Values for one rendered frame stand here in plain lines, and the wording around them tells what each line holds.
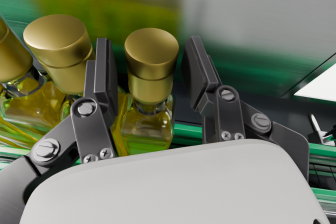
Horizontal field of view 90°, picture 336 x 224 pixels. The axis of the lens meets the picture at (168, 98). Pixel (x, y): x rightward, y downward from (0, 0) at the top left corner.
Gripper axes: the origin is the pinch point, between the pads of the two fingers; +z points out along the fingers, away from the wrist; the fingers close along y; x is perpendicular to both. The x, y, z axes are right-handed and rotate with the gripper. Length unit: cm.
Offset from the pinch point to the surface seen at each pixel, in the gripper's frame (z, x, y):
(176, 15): 12.4, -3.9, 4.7
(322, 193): -10.2, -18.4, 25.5
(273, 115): 6.9, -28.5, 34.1
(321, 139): -2.5, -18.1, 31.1
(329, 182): -9.8, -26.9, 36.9
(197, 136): 1.9, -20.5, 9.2
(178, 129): 3.0, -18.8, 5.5
